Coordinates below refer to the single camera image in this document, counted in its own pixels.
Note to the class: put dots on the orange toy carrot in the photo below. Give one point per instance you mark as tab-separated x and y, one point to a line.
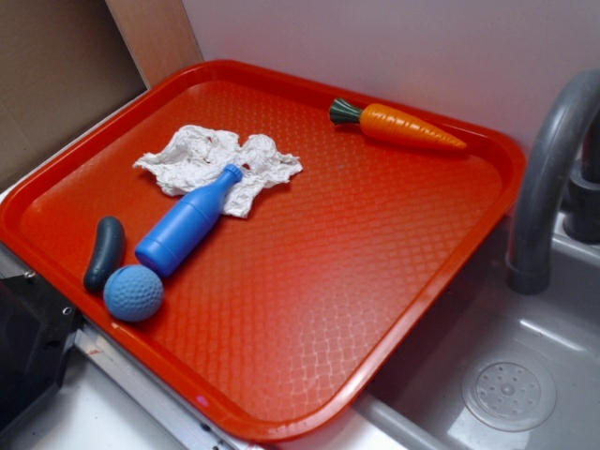
390	125

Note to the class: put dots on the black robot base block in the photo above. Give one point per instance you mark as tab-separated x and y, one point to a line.
38	327

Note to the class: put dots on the sink drain strainer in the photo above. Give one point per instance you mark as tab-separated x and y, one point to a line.
508	394

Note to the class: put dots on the blue dimpled ball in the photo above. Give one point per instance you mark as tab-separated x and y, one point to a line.
133	293

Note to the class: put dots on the red plastic tray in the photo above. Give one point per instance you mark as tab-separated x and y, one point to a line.
274	323

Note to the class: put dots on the dark green toy cucumber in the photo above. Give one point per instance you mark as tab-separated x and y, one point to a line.
107	254

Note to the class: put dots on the crumpled white paper towel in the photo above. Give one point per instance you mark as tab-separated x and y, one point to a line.
196	156

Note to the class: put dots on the brown cardboard panel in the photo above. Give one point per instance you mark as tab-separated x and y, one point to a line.
66	65

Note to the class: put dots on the grey toy faucet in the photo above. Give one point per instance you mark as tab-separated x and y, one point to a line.
563	167

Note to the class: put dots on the grey plastic sink basin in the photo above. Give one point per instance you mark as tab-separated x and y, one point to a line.
416	396

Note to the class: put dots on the blue plastic bottle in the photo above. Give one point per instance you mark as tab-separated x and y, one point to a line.
183	228

